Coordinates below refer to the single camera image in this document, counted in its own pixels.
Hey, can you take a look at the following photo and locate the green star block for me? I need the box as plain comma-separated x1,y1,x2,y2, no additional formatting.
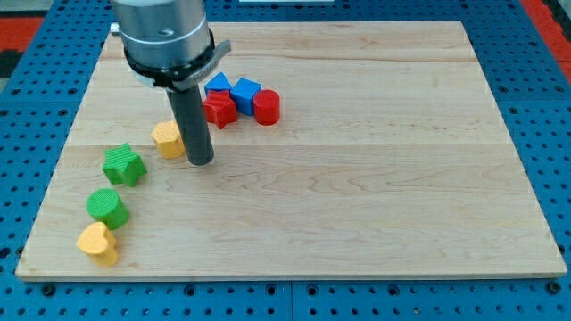
102,143,147,187

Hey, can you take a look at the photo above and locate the yellow hexagon block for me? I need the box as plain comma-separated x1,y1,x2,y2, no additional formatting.
151,120,185,159

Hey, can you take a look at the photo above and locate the blue pentagon block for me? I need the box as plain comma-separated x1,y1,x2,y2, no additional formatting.
204,72,232,95

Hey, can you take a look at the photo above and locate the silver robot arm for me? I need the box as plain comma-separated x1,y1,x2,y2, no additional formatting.
111,0,231,165

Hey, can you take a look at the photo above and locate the blue cube block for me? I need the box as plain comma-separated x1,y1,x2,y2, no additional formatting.
230,78,262,116

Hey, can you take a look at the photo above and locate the green cylinder block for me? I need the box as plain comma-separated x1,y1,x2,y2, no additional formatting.
86,188,129,230

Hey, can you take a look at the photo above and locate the yellow heart block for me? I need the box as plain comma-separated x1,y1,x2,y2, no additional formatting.
76,222,119,267

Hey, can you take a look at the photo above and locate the light wooden board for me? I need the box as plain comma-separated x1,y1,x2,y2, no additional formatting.
16,21,567,282

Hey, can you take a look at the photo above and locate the red star block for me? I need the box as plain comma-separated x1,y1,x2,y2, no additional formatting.
203,90,237,129

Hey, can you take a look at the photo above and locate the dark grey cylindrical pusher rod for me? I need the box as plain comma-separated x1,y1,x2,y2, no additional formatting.
167,86,214,166

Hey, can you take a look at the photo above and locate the red cylinder block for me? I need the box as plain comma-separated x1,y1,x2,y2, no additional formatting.
252,89,281,126

